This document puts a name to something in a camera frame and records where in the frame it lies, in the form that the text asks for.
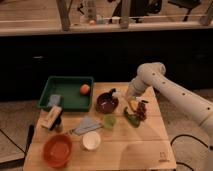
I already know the grey metal spatula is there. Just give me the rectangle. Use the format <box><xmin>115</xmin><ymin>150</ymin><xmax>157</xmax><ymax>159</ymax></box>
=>
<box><xmin>66</xmin><ymin>116</ymin><xmax>102</xmax><ymax>136</ymax></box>

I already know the black cable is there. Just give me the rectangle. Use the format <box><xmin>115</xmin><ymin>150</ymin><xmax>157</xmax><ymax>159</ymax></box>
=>
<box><xmin>170</xmin><ymin>133</ymin><xmax>211</xmax><ymax>171</ymax></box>

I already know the wooden block brush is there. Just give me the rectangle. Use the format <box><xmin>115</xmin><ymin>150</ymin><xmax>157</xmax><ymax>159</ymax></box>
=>
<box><xmin>41</xmin><ymin>106</ymin><xmax>62</xmax><ymax>130</ymax></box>

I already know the blue sponge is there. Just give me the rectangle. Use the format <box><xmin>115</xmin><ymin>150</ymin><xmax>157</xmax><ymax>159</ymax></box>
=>
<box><xmin>47</xmin><ymin>94</ymin><xmax>61</xmax><ymax>107</ymax></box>

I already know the orange fruit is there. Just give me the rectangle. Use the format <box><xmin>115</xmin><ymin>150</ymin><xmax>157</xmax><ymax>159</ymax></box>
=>
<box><xmin>80</xmin><ymin>84</ymin><xmax>90</xmax><ymax>95</ymax></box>

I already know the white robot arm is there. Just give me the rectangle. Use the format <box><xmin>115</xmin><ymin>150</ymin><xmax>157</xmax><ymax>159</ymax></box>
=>
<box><xmin>125</xmin><ymin>62</ymin><xmax>213</xmax><ymax>171</ymax></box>

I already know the red grapes bunch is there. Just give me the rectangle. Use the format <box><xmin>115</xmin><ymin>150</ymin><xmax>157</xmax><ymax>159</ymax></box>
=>
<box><xmin>136</xmin><ymin>102</ymin><xmax>146</xmax><ymax>121</ymax></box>

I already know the white dish brush black head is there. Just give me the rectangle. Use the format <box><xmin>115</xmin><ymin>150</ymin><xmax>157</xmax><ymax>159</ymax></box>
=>
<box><xmin>110</xmin><ymin>89</ymin><xmax>149</xmax><ymax>103</ymax></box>

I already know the yellow banana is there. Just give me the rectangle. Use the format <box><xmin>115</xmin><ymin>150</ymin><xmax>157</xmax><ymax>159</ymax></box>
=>
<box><xmin>129</xmin><ymin>100</ymin><xmax>138</xmax><ymax>112</ymax></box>

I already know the red orange bowl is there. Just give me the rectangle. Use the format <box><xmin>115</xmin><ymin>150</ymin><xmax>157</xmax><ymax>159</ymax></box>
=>
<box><xmin>42</xmin><ymin>134</ymin><xmax>72</xmax><ymax>168</ymax></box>

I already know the purple bowl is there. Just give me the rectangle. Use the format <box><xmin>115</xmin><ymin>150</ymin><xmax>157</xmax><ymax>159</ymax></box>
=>
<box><xmin>96</xmin><ymin>93</ymin><xmax>119</xmax><ymax>114</ymax></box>

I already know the green plastic tray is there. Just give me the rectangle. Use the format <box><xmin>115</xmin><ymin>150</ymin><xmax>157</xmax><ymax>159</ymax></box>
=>
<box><xmin>38</xmin><ymin>76</ymin><xmax>94</xmax><ymax>112</ymax></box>

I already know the white cup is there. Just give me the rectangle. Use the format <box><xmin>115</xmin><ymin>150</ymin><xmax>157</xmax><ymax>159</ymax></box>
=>
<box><xmin>81</xmin><ymin>131</ymin><xmax>101</xmax><ymax>151</ymax></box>

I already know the wooden table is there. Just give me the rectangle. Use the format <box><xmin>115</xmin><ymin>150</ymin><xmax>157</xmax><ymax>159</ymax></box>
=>
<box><xmin>23</xmin><ymin>83</ymin><xmax>176</xmax><ymax>171</ymax></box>

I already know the green cup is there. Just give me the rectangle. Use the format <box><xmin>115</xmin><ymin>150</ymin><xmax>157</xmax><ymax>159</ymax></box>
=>
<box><xmin>103</xmin><ymin>114</ymin><xmax>116</xmax><ymax>130</ymax></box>

